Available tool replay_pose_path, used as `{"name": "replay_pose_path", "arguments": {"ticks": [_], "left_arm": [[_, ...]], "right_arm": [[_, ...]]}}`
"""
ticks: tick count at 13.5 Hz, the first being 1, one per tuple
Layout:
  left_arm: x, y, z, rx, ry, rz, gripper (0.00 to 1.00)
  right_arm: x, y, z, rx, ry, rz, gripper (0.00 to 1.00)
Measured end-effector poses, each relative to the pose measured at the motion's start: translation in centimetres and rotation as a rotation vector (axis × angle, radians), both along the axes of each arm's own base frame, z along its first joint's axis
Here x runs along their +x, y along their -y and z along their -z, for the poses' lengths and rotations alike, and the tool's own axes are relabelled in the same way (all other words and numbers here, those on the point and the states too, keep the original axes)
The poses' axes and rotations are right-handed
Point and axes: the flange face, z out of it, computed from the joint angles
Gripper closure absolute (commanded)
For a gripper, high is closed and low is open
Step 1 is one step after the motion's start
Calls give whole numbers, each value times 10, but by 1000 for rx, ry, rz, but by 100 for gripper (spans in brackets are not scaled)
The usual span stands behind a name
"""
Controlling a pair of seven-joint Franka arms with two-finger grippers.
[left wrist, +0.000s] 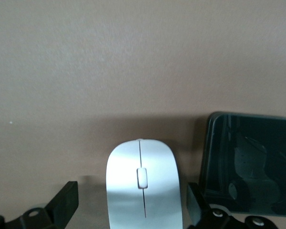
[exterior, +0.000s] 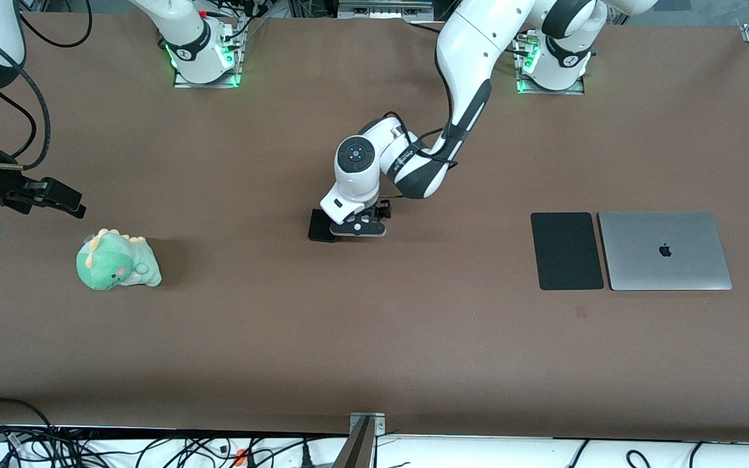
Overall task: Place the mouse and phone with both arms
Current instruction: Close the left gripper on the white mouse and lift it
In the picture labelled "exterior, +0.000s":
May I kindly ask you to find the black phone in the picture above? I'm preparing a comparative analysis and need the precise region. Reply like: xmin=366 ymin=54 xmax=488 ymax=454
xmin=308 ymin=208 xmax=343 ymax=244

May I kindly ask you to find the black mouse pad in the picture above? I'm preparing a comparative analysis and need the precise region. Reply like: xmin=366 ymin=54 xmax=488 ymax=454
xmin=531 ymin=212 xmax=605 ymax=291

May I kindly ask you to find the green dinosaur plush toy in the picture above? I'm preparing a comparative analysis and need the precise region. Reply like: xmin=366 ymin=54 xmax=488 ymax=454
xmin=75 ymin=227 xmax=163 ymax=291

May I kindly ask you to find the grey metal box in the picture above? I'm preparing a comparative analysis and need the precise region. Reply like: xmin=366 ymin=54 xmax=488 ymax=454
xmin=337 ymin=0 xmax=435 ymax=20

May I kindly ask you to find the silver laptop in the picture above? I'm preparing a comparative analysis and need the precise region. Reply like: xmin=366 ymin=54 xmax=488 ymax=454
xmin=598 ymin=211 xmax=733 ymax=292

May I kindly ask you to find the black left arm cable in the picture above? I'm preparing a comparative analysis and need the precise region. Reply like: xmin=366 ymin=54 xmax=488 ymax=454
xmin=381 ymin=110 xmax=479 ymax=199

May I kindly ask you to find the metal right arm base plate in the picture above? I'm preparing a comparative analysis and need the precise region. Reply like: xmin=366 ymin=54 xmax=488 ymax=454
xmin=173 ymin=18 xmax=243 ymax=89

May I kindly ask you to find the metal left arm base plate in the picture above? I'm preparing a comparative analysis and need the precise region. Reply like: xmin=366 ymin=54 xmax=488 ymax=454
xmin=516 ymin=32 xmax=586 ymax=96

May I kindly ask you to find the aluminium table edge bracket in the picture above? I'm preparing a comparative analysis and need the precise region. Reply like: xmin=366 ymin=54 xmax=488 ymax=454
xmin=332 ymin=411 xmax=387 ymax=468

